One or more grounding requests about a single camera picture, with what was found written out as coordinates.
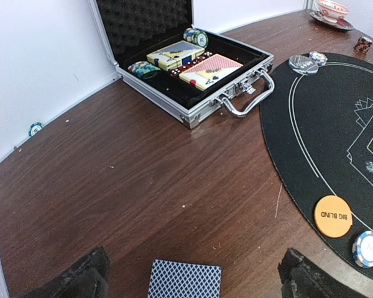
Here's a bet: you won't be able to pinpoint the orange black chip stack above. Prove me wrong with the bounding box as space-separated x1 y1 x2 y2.
354 36 373 54

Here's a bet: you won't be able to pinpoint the red saucer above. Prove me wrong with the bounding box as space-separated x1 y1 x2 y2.
309 11 354 31

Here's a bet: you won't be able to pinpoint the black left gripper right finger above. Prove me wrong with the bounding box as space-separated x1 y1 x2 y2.
278 248 365 298

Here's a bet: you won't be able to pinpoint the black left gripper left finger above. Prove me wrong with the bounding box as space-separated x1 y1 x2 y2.
23 246 110 297

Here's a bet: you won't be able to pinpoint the right aluminium frame post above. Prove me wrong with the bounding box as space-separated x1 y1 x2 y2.
303 0 316 10

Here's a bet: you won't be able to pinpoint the clear dealer button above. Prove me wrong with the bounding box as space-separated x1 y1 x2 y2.
288 55 319 75

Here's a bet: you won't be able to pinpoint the red card deck box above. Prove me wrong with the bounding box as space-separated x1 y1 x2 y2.
179 54 243 91

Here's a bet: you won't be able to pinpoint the round black poker mat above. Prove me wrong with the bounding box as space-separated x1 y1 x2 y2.
260 53 373 261

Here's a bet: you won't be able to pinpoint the red dice row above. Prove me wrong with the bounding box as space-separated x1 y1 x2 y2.
168 52 213 78

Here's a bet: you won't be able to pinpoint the blue chips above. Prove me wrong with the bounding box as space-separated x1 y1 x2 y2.
352 230 373 269
309 51 328 66

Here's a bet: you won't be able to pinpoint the blue patterned card deck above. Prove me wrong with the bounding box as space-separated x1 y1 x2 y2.
147 260 221 298

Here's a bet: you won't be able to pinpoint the orange big blind button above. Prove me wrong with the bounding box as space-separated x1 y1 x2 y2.
314 195 352 238

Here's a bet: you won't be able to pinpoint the red patterned bowl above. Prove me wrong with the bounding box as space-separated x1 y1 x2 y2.
315 0 350 23

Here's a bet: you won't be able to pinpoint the teal chip stack in case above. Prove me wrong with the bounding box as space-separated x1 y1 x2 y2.
127 61 161 79

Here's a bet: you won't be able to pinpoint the green chip stack in case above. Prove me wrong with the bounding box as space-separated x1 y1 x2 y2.
183 28 209 48

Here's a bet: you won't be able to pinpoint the teal chip by wall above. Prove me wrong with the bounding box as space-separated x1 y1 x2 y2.
28 122 44 137

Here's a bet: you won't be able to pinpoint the aluminium poker case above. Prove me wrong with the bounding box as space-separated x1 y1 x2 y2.
90 1 275 129

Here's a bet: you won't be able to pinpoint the blue card deck box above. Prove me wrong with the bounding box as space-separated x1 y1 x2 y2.
147 40 205 71

